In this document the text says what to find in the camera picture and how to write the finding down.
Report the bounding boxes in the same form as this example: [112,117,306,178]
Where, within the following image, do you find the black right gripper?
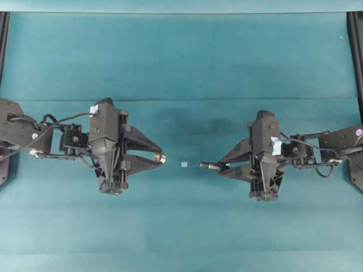
[217,121,285,202]

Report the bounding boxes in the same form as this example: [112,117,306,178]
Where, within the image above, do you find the black right camera cable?
[279,130,341,178]

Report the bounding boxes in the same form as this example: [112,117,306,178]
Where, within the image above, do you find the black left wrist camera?
[88,98,119,194]

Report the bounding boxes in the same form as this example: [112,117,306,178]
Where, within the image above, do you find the black left camera cable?
[5,112,94,154]

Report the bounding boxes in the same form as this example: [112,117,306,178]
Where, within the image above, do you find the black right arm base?
[346,11,363,194]

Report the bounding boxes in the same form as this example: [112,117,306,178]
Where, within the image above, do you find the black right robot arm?
[215,121,362,202]

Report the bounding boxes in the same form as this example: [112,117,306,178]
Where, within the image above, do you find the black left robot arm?
[1,98,167,195]

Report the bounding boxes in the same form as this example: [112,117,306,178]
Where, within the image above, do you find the teal table cloth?
[1,12,362,271]

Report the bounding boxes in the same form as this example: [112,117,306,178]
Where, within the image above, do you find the black threaded shaft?
[200,161,223,171]

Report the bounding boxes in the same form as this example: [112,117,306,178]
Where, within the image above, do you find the black camera cable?
[279,130,341,178]
[5,112,94,154]

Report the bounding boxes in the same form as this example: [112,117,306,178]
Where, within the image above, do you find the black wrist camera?
[252,110,284,199]
[88,98,119,194]

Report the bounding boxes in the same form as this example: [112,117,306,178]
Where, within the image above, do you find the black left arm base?
[1,11,12,188]

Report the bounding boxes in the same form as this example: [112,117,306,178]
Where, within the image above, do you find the silver metal washer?
[154,152,167,164]

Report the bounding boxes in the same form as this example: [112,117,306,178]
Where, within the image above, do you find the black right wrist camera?
[252,110,284,199]

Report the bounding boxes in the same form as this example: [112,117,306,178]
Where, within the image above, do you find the white tape on cable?
[89,104,99,117]

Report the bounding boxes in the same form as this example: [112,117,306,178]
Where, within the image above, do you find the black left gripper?
[96,110,163,195]

